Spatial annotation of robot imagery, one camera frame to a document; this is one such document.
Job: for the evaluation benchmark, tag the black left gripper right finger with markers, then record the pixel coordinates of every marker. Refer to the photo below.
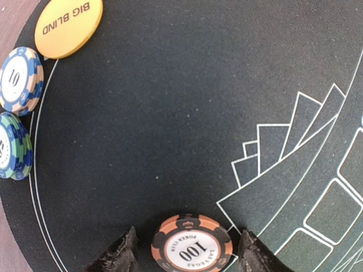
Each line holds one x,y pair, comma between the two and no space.
255,256

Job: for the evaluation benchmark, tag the blue white chip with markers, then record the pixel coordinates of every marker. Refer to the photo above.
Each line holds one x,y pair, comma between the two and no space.
22,81

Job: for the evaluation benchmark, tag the brown chip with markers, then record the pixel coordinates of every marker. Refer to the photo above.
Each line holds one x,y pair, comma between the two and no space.
191,242

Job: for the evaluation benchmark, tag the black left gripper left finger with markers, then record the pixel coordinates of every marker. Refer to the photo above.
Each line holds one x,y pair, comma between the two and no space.
121,255

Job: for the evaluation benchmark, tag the yellow big blind button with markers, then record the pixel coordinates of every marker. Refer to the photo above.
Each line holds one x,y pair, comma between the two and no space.
63,27

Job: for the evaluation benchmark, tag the round black poker mat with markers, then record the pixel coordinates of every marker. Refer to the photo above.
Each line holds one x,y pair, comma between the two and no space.
248,112

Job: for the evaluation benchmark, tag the green chip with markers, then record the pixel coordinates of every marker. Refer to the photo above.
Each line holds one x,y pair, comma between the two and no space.
16,148

